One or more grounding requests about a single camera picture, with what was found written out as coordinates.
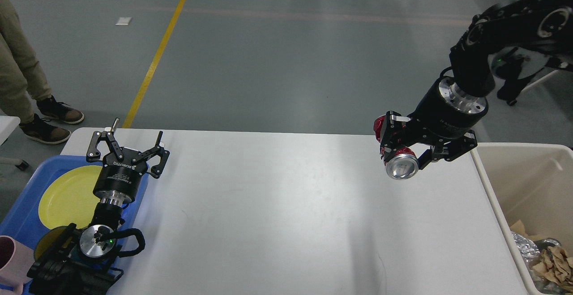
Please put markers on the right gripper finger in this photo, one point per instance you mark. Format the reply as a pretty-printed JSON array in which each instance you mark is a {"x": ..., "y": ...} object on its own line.
[
  {"x": 393, "y": 133},
  {"x": 426, "y": 158}
]

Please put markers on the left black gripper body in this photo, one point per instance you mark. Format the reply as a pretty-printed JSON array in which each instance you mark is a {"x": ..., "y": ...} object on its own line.
[{"x": 121, "y": 176}]

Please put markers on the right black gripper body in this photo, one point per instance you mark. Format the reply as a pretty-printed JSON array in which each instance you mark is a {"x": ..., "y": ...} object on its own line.
[{"x": 444, "y": 120}]

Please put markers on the crushed red can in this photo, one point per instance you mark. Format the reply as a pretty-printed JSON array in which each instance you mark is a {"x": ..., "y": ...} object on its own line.
[{"x": 399, "y": 164}]

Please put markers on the yellow plate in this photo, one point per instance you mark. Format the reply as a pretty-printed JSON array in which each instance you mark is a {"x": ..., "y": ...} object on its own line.
[{"x": 70, "y": 198}]

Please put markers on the brown paper bag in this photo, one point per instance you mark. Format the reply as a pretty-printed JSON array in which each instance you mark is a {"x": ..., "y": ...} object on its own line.
[{"x": 519, "y": 228}]

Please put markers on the pink mug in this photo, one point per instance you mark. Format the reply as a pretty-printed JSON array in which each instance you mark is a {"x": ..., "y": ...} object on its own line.
[{"x": 16, "y": 259}]

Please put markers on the brown paper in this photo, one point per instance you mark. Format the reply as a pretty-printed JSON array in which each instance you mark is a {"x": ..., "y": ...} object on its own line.
[{"x": 555, "y": 265}]

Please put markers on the aluminium foil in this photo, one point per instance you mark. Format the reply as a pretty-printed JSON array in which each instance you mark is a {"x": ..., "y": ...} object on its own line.
[{"x": 531, "y": 252}]

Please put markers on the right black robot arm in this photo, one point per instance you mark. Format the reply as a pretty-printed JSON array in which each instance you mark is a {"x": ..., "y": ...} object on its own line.
[{"x": 542, "y": 26}]

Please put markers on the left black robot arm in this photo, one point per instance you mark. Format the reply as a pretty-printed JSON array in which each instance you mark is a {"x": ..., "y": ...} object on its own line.
[{"x": 79, "y": 260}]

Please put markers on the white side table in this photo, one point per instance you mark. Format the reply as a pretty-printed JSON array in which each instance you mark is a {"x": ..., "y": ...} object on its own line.
[{"x": 7, "y": 126}]

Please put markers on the blue plastic tray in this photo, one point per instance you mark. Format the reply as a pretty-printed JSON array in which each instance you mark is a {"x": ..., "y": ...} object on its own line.
[{"x": 22, "y": 221}]

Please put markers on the beige plastic bin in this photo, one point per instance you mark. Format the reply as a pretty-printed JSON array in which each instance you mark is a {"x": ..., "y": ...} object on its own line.
[{"x": 530, "y": 183}]

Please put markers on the person in khaki trousers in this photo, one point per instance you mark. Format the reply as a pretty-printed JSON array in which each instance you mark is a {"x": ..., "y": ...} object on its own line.
[{"x": 22, "y": 79}]

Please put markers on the white office chair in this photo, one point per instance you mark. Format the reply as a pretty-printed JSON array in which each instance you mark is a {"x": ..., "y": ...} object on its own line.
[{"x": 512, "y": 88}]

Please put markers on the white floor marker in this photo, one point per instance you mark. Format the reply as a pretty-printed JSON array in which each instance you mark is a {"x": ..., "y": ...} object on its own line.
[{"x": 124, "y": 21}]

